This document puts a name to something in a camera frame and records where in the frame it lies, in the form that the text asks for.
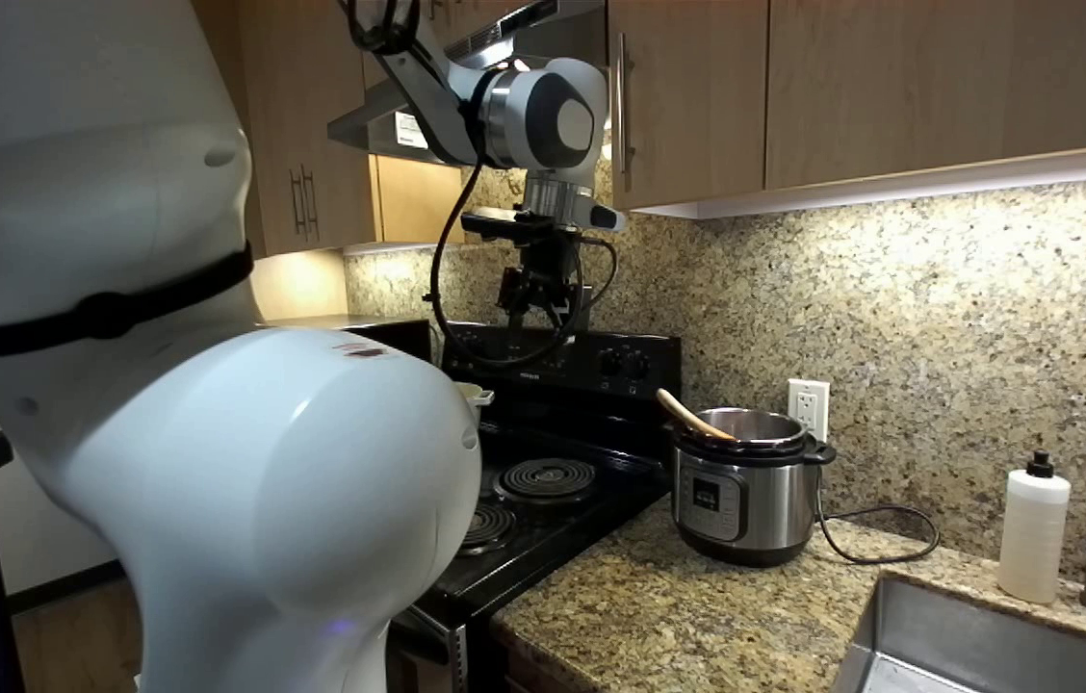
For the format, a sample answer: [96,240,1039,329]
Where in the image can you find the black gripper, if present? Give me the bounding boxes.
[496,226,596,335]

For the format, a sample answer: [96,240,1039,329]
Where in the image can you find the wooden spoon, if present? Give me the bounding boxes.
[654,385,742,448]

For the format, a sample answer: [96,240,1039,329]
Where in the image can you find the stainless steel pressure cooker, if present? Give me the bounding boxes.
[671,403,838,569]

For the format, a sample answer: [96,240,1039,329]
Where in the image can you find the black electric stove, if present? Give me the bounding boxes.
[346,319,690,693]

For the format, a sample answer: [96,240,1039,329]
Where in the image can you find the white casserole pot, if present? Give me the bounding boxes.
[442,379,496,439]

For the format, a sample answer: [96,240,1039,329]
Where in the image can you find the black coil stove burner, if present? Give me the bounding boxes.
[458,496,523,557]
[496,456,602,509]

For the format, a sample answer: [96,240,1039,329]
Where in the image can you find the metal range hood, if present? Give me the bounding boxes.
[328,0,612,165]

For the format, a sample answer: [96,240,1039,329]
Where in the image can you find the narrow wooden upper cabinet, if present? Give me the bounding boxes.
[190,0,381,258]

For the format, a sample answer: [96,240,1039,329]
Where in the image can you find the white soap bottle black cap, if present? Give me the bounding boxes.
[998,450,1075,606]

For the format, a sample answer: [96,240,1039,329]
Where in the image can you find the stainless steel sink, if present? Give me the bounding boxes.
[829,569,1086,693]

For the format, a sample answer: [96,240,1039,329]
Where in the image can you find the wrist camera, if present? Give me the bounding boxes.
[458,199,632,252]

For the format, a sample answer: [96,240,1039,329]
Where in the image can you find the silver cabinet door handle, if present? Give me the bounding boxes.
[614,34,640,199]

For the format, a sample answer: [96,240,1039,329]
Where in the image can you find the white wall outlet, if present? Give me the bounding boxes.
[784,373,831,443]

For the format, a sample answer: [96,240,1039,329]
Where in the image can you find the black velcro strap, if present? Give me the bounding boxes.
[0,247,258,361]

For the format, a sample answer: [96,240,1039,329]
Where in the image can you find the black cooker power cord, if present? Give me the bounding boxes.
[811,500,944,569]

